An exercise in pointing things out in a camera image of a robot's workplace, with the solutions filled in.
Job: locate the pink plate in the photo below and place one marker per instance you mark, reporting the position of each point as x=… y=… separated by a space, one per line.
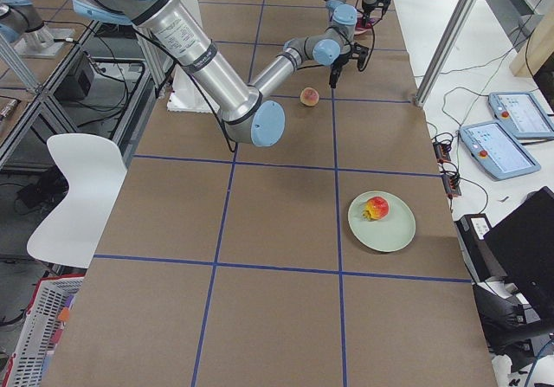
x=361 y=33

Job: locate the teach pendant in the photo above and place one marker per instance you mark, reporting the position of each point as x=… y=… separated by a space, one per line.
x=497 y=151
x=521 y=114

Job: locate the black computer box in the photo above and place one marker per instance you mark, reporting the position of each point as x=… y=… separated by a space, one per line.
x=519 y=249

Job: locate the teach pendant near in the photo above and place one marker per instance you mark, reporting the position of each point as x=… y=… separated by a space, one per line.
x=497 y=151

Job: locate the orange terminal block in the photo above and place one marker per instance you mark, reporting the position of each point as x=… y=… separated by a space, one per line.
x=450 y=175

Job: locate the aluminium frame post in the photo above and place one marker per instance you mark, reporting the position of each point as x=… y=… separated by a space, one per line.
x=453 y=29

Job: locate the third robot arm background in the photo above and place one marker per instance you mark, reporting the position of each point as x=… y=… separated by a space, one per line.
x=23 y=27

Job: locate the white plastic basket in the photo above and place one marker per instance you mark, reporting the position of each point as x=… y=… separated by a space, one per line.
x=43 y=326

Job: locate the teach pendant far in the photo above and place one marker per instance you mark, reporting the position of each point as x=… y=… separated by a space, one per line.
x=521 y=114

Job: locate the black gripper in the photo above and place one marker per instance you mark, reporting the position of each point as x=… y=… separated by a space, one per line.
x=366 y=9
x=338 y=63

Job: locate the light green plate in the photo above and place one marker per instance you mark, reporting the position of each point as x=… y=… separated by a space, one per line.
x=395 y=232

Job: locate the peach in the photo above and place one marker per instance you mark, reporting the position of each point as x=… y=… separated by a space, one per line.
x=309 y=97

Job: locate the red pomegranate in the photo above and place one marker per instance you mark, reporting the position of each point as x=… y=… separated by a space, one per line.
x=375 y=208

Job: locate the white chair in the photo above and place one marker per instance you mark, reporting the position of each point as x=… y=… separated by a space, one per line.
x=95 y=171

